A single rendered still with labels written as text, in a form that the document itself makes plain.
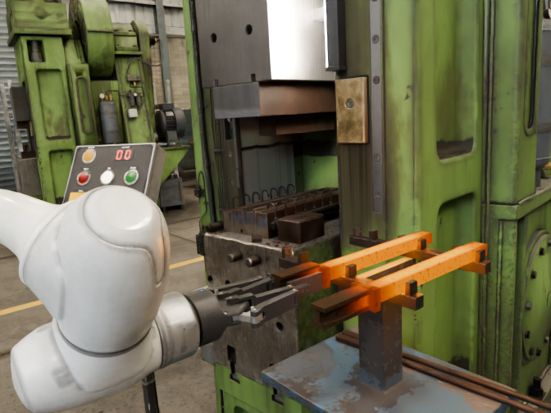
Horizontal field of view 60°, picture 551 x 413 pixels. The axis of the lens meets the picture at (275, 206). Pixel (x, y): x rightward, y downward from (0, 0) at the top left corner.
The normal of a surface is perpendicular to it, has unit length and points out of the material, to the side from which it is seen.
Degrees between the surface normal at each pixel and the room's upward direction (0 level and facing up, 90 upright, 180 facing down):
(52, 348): 40
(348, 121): 90
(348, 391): 0
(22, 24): 91
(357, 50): 90
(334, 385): 0
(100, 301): 115
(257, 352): 90
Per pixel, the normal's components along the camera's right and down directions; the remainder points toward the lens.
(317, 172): -0.68, 0.18
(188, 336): 0.62, 0.11
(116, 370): 0.54, 0.61
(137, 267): 0.62, 0.39
